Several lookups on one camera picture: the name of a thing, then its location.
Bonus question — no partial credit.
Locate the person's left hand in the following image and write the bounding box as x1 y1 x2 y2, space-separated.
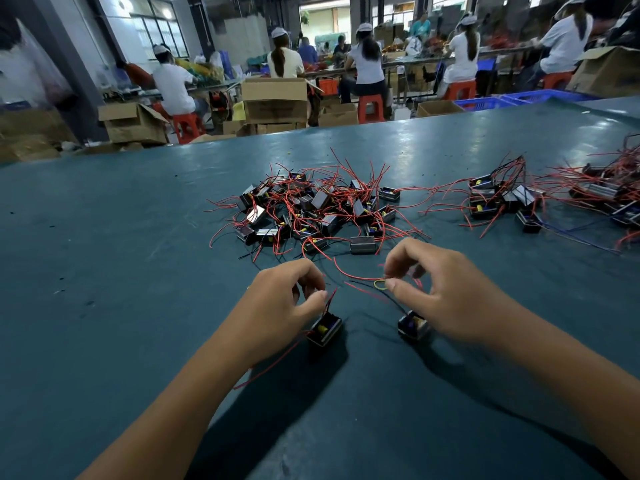
222 257 329 366

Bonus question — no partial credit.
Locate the person's right hand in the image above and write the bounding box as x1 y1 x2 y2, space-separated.
383 237 521 346

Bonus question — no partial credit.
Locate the central pile of wired modules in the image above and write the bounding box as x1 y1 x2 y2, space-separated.
210 149 426 286

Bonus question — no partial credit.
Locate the person's right forearm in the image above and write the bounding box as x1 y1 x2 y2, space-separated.
490 305 640 476

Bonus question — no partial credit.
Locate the person's left forearm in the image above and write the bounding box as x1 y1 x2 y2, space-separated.
80 339 256 480

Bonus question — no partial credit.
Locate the shallow cardboard box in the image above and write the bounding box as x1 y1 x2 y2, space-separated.
416 99 466 118

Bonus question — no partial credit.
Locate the blue plastic crate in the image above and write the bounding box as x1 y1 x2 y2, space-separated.
503 89 596 105
455 97 521 112

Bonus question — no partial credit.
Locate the low cardboard box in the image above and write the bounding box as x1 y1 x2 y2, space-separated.
318 101 359 127

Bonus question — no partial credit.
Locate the large closed cardboard box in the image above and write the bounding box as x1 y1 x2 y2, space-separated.
241 77 310 124

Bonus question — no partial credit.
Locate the open cardboard box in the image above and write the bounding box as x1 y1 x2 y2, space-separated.
98 101 169 146

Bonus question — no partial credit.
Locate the tilted cardboard box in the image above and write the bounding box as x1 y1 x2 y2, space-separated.
568 47 640 99

